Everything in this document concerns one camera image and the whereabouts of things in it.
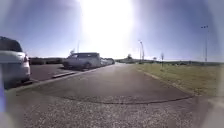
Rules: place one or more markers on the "silver car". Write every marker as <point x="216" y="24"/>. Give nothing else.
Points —
<point x="11" y="63"/>

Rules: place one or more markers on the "concrete kerb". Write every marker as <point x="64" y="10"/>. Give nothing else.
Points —
<point x="63" y="74"/>

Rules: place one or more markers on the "row of parked cars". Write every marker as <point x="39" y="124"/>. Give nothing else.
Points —
<point x="107" y="61"/>

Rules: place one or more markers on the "tall floodlight pole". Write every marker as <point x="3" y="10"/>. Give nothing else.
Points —
<point x="205" y="43"/>

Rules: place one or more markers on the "dark hedge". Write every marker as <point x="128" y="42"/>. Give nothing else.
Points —
<point x="45" y="61"/>

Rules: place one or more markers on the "dark asphalt parking area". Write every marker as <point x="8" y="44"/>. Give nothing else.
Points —
<point x="45" y="71"/>

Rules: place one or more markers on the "small sign post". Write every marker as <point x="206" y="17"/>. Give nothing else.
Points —
<point x="162" y="59"/>

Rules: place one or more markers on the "grey asphalt path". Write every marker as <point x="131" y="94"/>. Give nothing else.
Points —
<point x="110" y="86"/>

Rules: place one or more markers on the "street lamp pole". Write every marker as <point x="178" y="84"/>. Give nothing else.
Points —
<point x="141" y="50"/>

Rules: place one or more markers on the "grass verge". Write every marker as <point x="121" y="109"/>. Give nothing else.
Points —
<point x="186" y="76"/>

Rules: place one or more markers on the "grey van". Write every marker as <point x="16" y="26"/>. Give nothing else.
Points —
<point x="81" y="60"/>

